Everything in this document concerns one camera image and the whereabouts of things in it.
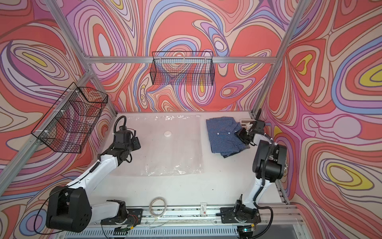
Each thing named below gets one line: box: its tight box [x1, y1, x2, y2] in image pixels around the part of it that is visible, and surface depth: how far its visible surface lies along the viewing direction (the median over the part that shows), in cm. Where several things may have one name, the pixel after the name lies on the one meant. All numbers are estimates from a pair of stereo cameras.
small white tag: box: [199, 202, 207, 217], surface depth 76 cm
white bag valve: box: [163, 130, 173, 137], surface depth 107 cm
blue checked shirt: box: [205, 116, 251, 158], surface depth 101 cm
